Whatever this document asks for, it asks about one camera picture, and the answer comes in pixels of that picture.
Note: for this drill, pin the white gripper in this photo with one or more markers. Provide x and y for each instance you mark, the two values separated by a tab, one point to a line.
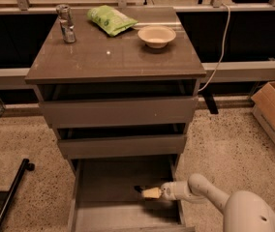
168	191

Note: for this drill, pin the black rxbar chocolate wrapper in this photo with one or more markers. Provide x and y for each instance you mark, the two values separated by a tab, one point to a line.
138	189

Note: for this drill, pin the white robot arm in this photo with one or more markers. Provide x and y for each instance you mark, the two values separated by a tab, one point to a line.
243	211

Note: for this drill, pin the grey open bottom drawer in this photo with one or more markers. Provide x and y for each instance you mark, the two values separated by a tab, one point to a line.
105	200

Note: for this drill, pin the grey middle drawer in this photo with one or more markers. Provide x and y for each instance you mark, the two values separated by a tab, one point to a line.
122	146

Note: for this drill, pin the grey top drawer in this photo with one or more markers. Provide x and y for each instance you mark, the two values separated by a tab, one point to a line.
127	112

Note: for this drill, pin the grey drawer cabinet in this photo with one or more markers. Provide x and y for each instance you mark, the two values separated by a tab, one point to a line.
99	68

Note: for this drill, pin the black metal stand leg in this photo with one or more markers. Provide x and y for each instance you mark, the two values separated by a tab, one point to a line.
25	165

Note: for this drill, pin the green chip bag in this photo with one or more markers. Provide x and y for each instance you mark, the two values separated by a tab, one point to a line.
110	20

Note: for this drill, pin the silver drink can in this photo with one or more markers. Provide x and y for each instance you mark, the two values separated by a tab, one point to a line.
66	23

